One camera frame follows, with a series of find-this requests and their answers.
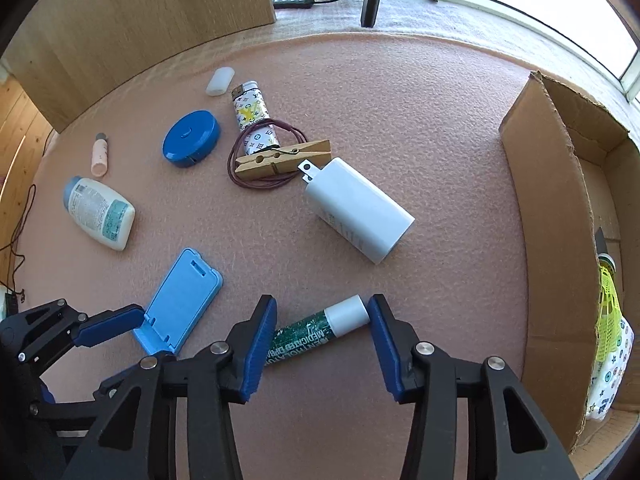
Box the green lip balm tube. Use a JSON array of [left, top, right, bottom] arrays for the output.
[[262, 295, 371, 368]]

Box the dark grey card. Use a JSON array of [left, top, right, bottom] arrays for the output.
[[594, 226, 621, 261]]

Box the blue round tape measure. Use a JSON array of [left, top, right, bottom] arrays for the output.
[[162, 110, 221, 168]]

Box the small peach bottle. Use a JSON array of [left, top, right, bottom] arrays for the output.
[[90, 132, 111, 179]]

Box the pine wood panel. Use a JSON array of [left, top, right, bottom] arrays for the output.
[[0, 75, 56, 291]]

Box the small white eraser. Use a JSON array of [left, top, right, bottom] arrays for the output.
[[205, 66, 236, 97]]

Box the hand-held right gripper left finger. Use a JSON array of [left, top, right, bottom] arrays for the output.
[[62, 295, 278, 480]]

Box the wooden clothespin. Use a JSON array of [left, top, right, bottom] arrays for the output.
[[235, 139, 332, 181]]

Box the white lotion bottle blue cap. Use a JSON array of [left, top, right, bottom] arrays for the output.
[[63, 176, 136, 252]]

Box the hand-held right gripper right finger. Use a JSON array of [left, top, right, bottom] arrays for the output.
[[368, 293, 581, 480]]

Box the yellow shuttlecock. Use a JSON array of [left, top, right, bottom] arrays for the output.
[[595, 255, 633, 368]]

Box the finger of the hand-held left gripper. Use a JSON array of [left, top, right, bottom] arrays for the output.
[[0, 299, 147, 366], [30, 366, 136, 433]]

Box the light wooden board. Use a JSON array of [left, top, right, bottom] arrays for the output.
[[10, 0, 277, 133]]

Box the brown hair tie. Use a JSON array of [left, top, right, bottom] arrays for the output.
[[227, 119, 311, 191]]

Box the star print tissue pack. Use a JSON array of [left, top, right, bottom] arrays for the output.
[[585, 317, 636, 421]]

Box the white charger plug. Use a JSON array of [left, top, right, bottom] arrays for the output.
[[297, 156, 416, 265]]

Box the brown cardboard box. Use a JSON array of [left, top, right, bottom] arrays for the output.
[[498, 71, 640, 480]]

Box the blue folding phone stand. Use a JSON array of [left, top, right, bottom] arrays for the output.
[[132, 247, 224, 356]]

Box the thin black cable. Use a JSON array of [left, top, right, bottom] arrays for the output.
[[0, 183, 38, 306]]

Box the patterned white lighter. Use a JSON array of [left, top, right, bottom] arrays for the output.
[[230, 81, 280, 157]]

